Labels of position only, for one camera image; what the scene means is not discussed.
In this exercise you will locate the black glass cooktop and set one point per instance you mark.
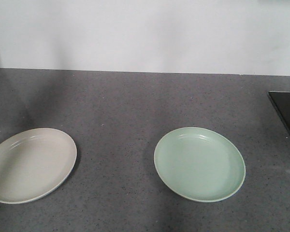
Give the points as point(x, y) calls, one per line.
point(280, 101)

